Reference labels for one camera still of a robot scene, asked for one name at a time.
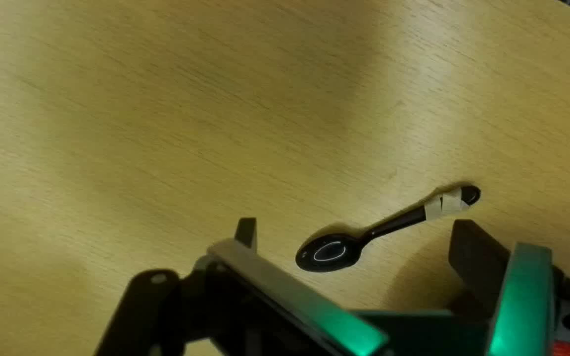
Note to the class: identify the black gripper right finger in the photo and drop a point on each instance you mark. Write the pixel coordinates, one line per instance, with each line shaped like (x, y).
(513, 287)

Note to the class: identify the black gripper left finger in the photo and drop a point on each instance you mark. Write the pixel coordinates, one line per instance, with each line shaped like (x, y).
(319, 320)

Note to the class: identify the black spoon with tape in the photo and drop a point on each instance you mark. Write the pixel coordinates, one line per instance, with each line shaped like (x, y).
(341, 245)

